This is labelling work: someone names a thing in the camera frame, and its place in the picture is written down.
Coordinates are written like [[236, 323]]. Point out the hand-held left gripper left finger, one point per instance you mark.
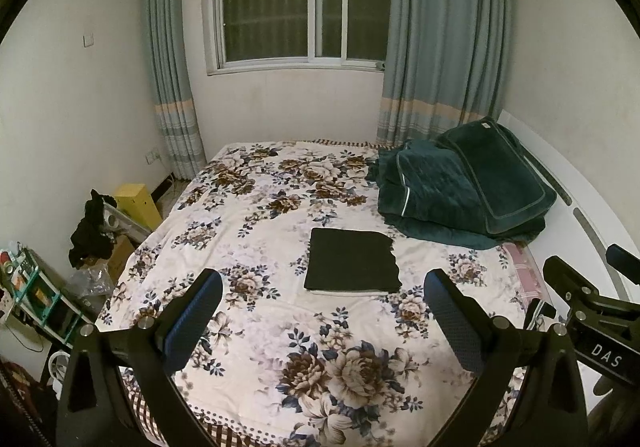
[[197, 312]]

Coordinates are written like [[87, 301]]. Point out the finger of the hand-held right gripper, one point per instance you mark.
[[570, 279], [625, 262]]

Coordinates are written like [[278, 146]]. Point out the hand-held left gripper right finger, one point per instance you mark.
[[450, 317]]

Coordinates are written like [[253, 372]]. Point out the dark striped sweater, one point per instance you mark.
[[350, 259]]

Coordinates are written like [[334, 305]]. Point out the person's right hand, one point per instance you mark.
[[607, 397]]

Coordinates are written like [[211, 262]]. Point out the pink striped mattress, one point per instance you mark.
[[522, 272]]

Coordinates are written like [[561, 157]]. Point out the white bed headboard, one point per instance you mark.
[[590, 227]]

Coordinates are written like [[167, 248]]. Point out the floral bed sheet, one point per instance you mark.
[[280, 322]]

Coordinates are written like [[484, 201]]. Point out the cardboard box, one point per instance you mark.
[[120, 257]]

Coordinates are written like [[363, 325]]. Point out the clear plastic bag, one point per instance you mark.
[[90, 287]]

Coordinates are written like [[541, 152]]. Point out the yellow box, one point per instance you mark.
[[137, 204]]

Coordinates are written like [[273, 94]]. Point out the dark green pillow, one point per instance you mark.
[[500, 177]]

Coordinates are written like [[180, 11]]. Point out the dark green quilt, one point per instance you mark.
[[420, 192]]

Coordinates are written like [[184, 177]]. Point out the black cloth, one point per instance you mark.
[[90, 232]]

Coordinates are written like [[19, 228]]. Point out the white fan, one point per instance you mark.
[[59, 369]]

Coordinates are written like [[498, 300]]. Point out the teal storage rack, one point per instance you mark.
[[45, 292]]

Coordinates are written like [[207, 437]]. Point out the blue striped curtain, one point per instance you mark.
[[440, 27], [170, 52]]

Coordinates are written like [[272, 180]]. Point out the white wall socket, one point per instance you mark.
[[153, 156]]

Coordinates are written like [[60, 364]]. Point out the white wall switch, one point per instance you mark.
[[88, 40]]

